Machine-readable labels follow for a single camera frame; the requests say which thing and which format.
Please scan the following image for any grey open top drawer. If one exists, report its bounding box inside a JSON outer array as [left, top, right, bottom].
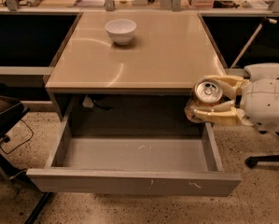
[[25, 99, 243, 198]]

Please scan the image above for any black office chair base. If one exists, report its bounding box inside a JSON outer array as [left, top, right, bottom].
[[244, 132, 279, 168]]

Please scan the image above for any black floor cable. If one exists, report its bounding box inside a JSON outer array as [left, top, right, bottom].
[[0, 119, 35, 156]]

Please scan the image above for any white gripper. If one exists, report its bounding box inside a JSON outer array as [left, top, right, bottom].
[[188, 75, 279, 133]]

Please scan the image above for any beige top cabinet desk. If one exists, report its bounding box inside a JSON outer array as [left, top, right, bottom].
[[46, 10, 226, 117]]

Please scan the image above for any white office chair seat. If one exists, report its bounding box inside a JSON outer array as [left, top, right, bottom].
[[244, 63, 279, 82]]

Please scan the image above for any orange soda can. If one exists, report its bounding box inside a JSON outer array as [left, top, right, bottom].
[[184, 78, 223, 123]]

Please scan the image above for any dark chair at left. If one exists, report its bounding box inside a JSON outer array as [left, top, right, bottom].
[[0, 82, 53, 224]]

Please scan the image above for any white ceramic bowl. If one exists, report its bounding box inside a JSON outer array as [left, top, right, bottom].
[[105, 19, 137, 45]]

